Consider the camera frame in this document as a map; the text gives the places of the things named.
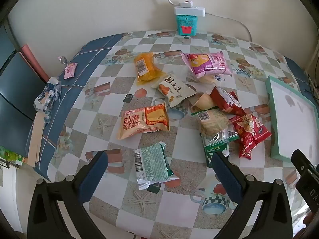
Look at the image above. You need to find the pink swiss roll packet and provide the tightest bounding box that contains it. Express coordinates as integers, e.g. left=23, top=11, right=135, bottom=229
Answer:
left=180, top=50, right=233, bottom=80

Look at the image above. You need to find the yellow snack packet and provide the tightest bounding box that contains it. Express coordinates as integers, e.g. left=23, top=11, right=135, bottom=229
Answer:
left=134, top=52, right=167, bottom=86

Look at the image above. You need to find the green printed box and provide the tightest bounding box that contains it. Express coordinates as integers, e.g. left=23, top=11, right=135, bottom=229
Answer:
left=0, top=146, right=28, bottom=167

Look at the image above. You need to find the teal box with red crab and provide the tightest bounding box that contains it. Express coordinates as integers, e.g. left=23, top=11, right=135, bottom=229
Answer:
left=176, top=15, right=197, bottom=36

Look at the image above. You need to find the beige bun packet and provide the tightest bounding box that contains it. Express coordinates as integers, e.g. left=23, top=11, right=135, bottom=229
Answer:
left=191, top=93, right=217, bottom=112

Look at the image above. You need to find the white power strip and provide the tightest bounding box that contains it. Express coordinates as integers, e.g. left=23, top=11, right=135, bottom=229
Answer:
left=174, top=6, right=206, bottom=17

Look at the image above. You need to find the orange swiss roll packet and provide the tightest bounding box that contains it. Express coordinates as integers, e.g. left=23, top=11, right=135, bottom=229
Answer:
left=117, top=103, right=170, bottom=140

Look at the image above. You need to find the green and white snack packet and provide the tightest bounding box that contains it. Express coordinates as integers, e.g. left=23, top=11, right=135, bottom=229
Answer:
left=133, top=141, right=180, bottom=190

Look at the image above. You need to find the blue and white packet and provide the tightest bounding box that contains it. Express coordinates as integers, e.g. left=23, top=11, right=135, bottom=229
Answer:
left=33, top=77, right=61, bottom=112

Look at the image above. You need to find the cardboard strip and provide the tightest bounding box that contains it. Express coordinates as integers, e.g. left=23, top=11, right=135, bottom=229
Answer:
left=27, top=110, right=46, bottom=167

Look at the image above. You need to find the checkered printed tablecloth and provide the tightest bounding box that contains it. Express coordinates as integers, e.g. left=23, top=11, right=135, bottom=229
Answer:
left=27, top=31, right=311, bottom=239

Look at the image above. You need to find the white packet with orange print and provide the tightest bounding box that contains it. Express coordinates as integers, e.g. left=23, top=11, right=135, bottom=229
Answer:
left=152, top=73, right=197, bottom=108

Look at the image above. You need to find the black cable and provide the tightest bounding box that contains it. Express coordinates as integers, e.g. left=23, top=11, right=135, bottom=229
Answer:
left=305, top=72, right=319, bottom=97

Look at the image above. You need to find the teal tray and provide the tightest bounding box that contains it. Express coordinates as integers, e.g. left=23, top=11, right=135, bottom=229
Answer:
left=265, top=76, right=319, bottom=160

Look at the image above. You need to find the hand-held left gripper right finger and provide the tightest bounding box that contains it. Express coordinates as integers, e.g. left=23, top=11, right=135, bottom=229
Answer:
left=211, top=151, right=293, bottom=239

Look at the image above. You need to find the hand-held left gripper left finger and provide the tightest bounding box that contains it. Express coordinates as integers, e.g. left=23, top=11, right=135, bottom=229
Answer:
left=27, top=151, right=109, bottom=239

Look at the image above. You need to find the red milk biscuit packet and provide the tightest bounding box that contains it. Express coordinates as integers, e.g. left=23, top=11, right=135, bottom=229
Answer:
left=209, top=87, right=246, bottom=116

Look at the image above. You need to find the pink board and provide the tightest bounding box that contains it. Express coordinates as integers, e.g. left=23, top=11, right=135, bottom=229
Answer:
left=20, top=44, right=50, bottom=82

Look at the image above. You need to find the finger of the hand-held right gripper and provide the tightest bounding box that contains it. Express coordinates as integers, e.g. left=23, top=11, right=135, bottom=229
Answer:
left=291, top=149, right=319, bottom=178

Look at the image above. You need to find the small pink candy packet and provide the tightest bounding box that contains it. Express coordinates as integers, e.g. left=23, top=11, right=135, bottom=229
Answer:
left=63, top=63, right=78, bottom=79

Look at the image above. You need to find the clear packet with green label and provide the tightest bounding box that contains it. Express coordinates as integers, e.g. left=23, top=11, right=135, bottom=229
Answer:
left=191, top=108, right=240, bottom=167

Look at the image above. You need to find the red snack packet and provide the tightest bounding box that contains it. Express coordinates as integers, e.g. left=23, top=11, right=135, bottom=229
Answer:
left=229, top=116, right=262, bottom=158
left=245, top=115, right=272, bottom=143

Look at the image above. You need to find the thin white power cable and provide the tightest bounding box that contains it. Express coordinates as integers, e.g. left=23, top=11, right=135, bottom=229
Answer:
left=205, top=11, right=252, bottom=41

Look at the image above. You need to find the clear packet with blue label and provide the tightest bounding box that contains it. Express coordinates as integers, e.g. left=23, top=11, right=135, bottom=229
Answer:
left=199, top=74, right=226, bottom=84

